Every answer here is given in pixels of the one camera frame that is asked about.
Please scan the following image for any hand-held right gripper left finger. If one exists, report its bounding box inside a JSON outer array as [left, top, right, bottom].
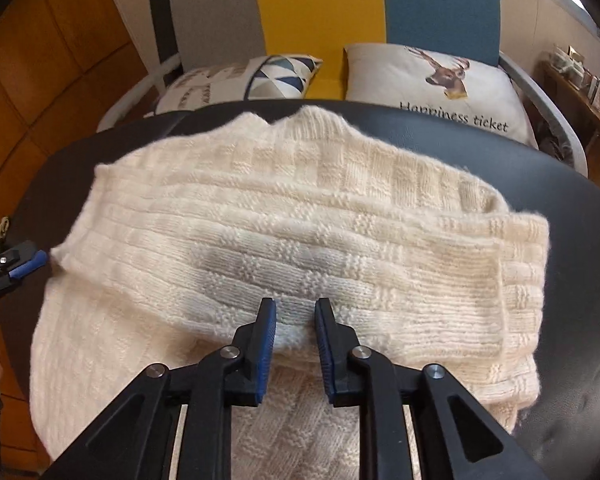
[[40, 297, 278, 480]]

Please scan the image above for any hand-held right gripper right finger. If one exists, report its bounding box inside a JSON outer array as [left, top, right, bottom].
[[314, 297, 556, 480]]

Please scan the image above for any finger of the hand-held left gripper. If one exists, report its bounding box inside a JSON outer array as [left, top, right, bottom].
[[0, 251, 48, 307], [0, 240, 38, 281]]

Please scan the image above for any cream knit sweater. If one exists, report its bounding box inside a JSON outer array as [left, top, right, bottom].
[[30, 105, 551, 480]]

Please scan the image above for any geometric print pillow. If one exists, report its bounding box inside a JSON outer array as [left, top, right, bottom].
[[155, 54, 324, 115]]

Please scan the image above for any white deer print pillow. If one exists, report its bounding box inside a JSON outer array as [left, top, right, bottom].
[[343, 43, 538, 150]]

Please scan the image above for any black upright stand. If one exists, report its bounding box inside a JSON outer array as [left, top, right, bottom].
[[147, 0, 186, 76]]

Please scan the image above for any dark grey fuzzy cloth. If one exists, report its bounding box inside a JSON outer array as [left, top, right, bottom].
[[536, 122, 578, 163]]

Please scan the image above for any grey yellow blue sofa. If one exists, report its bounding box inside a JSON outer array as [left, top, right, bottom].
[[97, 0, 588, 178]]

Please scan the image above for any cluttered wooden shelf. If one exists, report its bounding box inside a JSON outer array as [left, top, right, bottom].
[[540, 45, 600, 191]]

